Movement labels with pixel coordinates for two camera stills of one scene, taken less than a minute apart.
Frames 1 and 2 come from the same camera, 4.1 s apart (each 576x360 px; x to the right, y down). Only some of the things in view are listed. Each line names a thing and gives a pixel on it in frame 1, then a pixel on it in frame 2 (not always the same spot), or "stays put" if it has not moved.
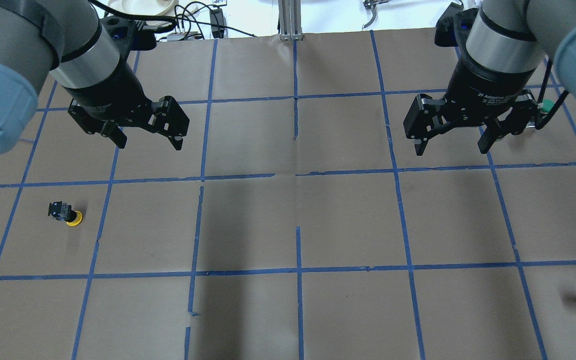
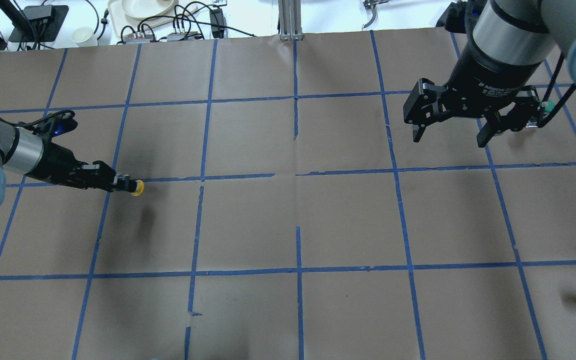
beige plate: [155, 7] stays put
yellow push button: [62, 211] -> [140, 186]
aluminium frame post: [289, 12] stays put
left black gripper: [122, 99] -> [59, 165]
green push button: [546, 105] stays put
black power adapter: [217, 23] stays put
